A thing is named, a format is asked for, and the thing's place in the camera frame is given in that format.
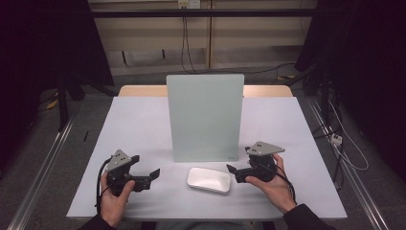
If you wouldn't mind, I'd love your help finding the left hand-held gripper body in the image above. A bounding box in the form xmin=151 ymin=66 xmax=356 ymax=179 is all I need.
xmin=104 ymin=149 xmax=151 ymax=196

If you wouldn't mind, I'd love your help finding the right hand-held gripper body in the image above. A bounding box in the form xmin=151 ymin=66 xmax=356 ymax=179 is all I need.
xmin=235 ymin=141 xmax=286 ymax=184

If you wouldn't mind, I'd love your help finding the white rectangular dish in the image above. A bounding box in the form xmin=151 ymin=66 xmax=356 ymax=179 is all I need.
xmin=186 ymin=167 xmax=232 ymax=194

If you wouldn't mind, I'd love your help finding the pale green glass whiteboard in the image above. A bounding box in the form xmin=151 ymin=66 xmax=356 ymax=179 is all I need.
xmin=166 ymin=74 xmax=245 ymax=163

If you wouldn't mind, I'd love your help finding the person's right hand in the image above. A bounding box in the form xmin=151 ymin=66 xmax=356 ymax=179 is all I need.
xmin=245 ymin=153 xmax=298 ymax=215

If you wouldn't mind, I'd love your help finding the person's left hand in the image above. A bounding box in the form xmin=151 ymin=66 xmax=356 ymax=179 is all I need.
xmin=100 ymin=172 xmax=136 ymax=229

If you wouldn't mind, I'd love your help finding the white table mat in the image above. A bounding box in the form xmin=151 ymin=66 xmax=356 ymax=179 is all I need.
xmin=66 ymin=96 xmax=349 ymax=220

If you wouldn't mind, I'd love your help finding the white power adapter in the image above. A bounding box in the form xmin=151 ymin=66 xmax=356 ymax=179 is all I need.
xmin=329 ymin=132 xmax=344 ymax=147

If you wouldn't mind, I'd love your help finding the black metal stand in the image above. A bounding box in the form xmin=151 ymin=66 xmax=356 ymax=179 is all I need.
xmin=56 ymin=71 xmax=117 ymax=132
xmin=286 ymin=62 xmax=332 ymax=123

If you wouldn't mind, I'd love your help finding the black horizontal bar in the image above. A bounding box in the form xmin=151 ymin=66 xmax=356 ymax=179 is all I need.
xmin=90 ymin=8 xmax=318 ymax=19

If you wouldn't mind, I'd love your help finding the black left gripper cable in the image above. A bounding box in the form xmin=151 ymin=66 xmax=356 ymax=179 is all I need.
xmin=95 ymin=157 xmax=113 ymax=216

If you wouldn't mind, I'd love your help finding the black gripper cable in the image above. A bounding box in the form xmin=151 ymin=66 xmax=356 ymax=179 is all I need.
xmin=273 ymin=163 xmax=297 ymax=204
xmin=95 ymin=157 xmax=113 ymax=216

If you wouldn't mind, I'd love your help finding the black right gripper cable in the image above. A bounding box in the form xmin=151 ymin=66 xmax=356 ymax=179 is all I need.
xmin=273 ymin=163 xmax=297 ymax=204

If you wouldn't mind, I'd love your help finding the aluminium floor rail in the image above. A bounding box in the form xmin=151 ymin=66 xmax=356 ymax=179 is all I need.
xmin=7 ymin=120 xmax=77 ymax=230
xmin=306 ymin=97 xmax=390 ymax=230

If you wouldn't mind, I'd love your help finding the black floor cable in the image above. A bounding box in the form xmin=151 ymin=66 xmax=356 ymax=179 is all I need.
xmin=195 ymin=62 xmax=297 ymax=76

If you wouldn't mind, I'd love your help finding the white floor cable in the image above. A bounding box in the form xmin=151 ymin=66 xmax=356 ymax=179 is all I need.
xmin=327 ymin=100 xmax=371 ymax=172

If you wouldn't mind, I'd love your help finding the black wall cable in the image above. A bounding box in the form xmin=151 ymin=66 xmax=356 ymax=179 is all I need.
xmin=180 ymin=15 xmax=190 ymax=74
xmin=184 ymin=15 xmax=198 ymax=76

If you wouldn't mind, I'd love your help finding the brass vertical wall strip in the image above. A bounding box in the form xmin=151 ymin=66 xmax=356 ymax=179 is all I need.
xmin=207 ymin=0 xmax=214 ymax=70

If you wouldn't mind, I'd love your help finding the white wall socket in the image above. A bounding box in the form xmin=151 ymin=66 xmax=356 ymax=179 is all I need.
xmin=177 ymin=0 xmax=202 ymax=10

